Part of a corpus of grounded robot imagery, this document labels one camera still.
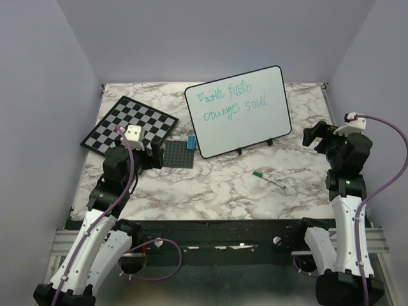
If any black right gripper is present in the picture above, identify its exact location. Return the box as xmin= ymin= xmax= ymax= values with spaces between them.
xmin=303 ymin=120 xmax=350 ymax=169

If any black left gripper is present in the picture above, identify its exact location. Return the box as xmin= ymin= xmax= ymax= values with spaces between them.
xmin=114 ymin=137 xmax=164 ymax=189

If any green whiteboard marker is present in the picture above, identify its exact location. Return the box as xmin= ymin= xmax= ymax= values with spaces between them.
xmin=261 ymin=174 xmax=286 ymax=189

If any white whiteboard black frame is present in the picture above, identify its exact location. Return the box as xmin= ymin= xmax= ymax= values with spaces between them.
xmin=184 ymin=66 xmax=292 ymax=159

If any green marker cap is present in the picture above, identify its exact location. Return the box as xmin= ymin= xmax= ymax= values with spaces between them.
xmin=252 ymin=171 xmax=263 ymax=178

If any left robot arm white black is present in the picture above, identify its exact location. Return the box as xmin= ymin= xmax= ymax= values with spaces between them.
xmin=33 ymin=143 xmax=163 ymax=305

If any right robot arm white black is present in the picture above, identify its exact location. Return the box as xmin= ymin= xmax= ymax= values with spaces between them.
xmin=293 ymin=121 xmax=385 ymax=305

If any dark grey lego baseplate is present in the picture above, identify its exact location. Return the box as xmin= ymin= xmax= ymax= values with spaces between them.
xmin=163 ymin=140 xmax=194 ymax=169

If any black and silver chessboard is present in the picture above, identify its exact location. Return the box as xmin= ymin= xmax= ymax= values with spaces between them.
xmin=79 ymin=96 xmax=180 ymax=160

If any blue lego brick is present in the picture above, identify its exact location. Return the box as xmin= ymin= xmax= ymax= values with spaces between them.
xmin=186 ymin=135 xmax=196 ymax=150

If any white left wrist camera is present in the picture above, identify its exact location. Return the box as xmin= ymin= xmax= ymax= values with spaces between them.
xmin=120 ymin=124 xmax=145 ymax=150

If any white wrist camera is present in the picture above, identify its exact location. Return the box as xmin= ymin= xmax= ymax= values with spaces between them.
xmin=120 ymin=124 xmax=145 ymax=150
xmin=333 ymin=112 xmax=367 ymax=136

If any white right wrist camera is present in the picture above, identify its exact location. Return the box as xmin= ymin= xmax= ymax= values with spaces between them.
xmin=333 ymin=112 xmax=367 ymax=136

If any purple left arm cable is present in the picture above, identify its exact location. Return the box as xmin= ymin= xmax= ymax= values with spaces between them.
xmin=50 ymin=125 xmax=183 ymax=306

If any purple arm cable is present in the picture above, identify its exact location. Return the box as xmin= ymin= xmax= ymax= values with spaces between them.
xmin=50 ymin=125 xmax=183 ymax=306
xmin=293 ymin=113 xmax=408 ymax=306

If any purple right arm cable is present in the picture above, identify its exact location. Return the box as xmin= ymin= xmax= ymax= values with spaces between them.
xmin=293 ymin=113 xmax=408 ymax=306

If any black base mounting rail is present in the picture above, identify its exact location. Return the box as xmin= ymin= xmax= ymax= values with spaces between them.
xmin=120 ymin=219 xmax=345 ymax=267

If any aluminium extrusion frame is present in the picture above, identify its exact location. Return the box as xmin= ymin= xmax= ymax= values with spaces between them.
xmin=50 ymin=229 xmax=79 ymax=256

